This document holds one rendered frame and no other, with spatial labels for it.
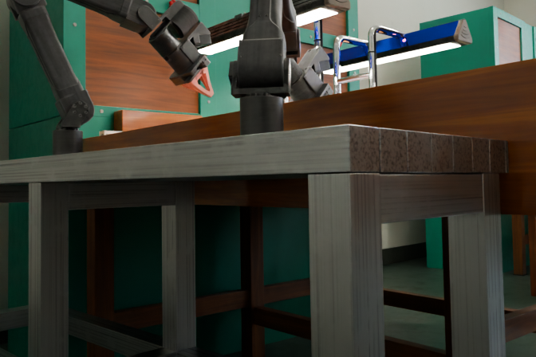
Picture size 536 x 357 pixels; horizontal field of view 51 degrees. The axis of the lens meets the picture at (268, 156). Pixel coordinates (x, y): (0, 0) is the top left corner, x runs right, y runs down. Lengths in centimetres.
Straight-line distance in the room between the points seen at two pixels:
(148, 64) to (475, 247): 147
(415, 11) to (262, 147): 456
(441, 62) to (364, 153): 381
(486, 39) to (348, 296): 376
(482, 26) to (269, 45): 343
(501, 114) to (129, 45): 141
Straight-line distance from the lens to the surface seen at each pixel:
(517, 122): 74
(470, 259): 69
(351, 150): 46
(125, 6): 136
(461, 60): 421
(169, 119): 189
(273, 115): 79
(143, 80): 195
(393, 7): 475
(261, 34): 85
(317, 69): 128
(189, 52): 139
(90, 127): 183
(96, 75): 188
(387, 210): 51
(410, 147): 54
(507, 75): 76
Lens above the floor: 62
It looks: 3 degrees up
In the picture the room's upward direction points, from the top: 1 degrees counter-clockwise
